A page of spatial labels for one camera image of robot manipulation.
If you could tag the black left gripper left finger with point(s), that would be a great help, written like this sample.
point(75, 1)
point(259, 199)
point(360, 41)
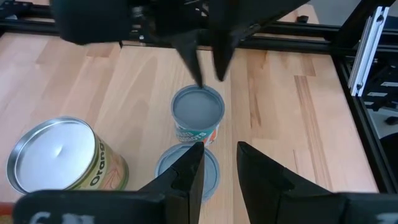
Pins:
point(189, 186)

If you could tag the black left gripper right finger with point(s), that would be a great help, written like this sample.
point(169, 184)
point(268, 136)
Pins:
point(264, 186)

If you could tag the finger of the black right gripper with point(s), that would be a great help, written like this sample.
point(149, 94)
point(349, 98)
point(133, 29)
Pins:
point(222, 53)
point(191, 53)

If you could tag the short mandarin oranges can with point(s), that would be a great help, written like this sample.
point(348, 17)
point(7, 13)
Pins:
point(213, 174)

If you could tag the short fresh sliced carrots can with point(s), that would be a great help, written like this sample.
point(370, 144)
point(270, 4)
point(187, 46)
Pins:
point(197, 109)

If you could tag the green oranges can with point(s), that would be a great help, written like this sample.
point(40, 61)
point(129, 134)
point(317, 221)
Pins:
point(56, 152)

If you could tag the silver aluminium extrusion bar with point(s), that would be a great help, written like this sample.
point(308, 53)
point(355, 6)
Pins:
point(368, 49)

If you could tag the wooden shelf with black frame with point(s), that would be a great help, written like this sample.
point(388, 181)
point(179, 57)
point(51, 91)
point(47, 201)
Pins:
point(140, 93)

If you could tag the black aluminium table frame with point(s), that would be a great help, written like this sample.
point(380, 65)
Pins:
point(295, 45)

